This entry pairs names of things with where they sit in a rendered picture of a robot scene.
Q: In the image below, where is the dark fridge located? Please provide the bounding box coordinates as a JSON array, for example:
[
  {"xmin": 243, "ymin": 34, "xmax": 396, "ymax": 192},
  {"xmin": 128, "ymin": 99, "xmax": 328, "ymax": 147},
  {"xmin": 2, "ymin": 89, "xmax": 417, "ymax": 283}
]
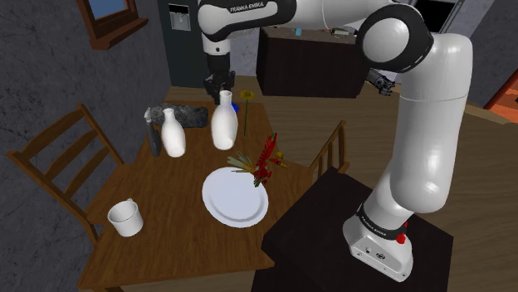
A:
[{"xmin": 157, "ymin": 0, "xmax": 212, "ymax": 88}]

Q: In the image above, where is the grey stone slab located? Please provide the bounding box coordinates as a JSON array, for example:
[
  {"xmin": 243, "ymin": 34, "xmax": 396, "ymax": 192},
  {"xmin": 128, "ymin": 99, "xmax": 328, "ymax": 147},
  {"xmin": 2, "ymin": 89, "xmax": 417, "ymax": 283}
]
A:
[{"xmin": 151, "ymin": 102, "xmax": 210, "ymax": 129}]

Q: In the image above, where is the yellow flower with green stem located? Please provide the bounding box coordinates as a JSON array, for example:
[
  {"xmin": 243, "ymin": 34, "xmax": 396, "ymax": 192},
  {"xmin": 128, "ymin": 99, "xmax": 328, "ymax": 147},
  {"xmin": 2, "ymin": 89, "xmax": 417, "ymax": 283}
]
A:
[{"xmin": 239, "ymin": 90, "xmax": 256, "ymax": 137}]

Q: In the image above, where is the tall white vase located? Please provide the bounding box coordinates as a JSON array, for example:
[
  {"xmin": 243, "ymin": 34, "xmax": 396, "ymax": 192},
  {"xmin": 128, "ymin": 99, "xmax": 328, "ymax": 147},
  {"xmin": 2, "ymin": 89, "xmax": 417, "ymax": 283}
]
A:
[{"xmin": 210, "ymin": 90, "xmax": 239, "ymax": 152}]

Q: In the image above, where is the small white vase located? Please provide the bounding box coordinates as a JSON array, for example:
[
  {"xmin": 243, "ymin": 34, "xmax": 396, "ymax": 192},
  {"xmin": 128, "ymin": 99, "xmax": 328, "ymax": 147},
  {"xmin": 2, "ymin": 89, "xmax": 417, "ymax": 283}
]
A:
[{"xmin": 160, "ymin": 107, "xmax": 187, "ymax": 158}]

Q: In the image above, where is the dark kitchen cabinet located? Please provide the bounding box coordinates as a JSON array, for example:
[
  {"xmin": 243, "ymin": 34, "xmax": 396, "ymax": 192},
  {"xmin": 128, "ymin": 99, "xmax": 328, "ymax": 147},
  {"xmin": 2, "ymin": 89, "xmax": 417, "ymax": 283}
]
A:
[{"xmin": 255, "ymin": 25, "xmax": 369, "ymax": 100}]

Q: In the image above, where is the red parrot figure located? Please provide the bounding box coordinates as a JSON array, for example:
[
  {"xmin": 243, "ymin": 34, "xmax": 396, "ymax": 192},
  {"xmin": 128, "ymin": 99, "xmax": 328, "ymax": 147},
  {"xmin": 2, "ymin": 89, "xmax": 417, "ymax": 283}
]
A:
[{"xmin": 227, "ymin": 132, "xmax": 290, "ymax": 188}]

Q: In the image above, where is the wooden framed window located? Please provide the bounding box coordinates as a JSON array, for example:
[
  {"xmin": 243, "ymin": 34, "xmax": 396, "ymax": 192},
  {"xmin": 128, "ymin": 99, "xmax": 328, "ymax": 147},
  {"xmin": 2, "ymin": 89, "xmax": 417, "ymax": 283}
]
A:
[{"xmin": 76, "ymin": 0, "xmax": 149, "ymax": 51}]

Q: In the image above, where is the white plate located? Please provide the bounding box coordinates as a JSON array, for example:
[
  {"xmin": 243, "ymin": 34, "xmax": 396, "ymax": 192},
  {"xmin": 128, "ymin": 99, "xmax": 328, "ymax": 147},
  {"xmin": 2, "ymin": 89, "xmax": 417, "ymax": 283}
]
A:
[{"xmin": 201, "ymin": 166, "xmax": 270, "ymax": 229}]

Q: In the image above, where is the wooden chair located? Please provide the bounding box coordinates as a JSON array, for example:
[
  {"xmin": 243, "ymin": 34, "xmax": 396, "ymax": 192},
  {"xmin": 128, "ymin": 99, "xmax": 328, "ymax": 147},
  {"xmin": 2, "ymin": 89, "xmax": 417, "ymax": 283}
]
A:
[
  {"xmin": 309, "ymin": 119, "xmax": 351, "ymax": 179},
  {"xmin": 5, "ymin": 103, "xmax": 125, "ymax": 247}
]

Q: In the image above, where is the wooden table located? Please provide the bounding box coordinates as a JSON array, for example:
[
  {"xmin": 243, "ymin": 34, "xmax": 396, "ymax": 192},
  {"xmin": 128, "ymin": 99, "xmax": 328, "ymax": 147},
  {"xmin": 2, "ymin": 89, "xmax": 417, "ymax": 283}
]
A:
[{"xmin": 76, "ymin": 86, "xmax": 315, "ymax": 292}]

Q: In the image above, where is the white mug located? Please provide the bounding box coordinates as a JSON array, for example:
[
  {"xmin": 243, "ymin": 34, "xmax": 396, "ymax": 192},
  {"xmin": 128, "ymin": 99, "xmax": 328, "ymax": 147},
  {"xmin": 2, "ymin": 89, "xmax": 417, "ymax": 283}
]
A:
[{"xmin": 106, "ymin": 197, "xmax": 145, "ymax": 238}]

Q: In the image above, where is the dark robot stand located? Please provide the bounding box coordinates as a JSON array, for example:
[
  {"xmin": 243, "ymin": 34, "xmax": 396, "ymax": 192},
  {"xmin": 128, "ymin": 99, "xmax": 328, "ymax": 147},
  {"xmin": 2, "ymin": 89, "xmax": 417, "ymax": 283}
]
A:
[{"xmin": 252, "ymin": 165, "xmax": 455, "ymax": 292}]

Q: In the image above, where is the orange red door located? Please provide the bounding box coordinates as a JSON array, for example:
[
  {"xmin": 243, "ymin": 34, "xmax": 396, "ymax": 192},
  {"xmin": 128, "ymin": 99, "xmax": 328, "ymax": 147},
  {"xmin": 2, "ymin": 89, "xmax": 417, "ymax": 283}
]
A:
[{"xmin": 482, "ymin": 67, "xmax": 518, "ymax": 124}]

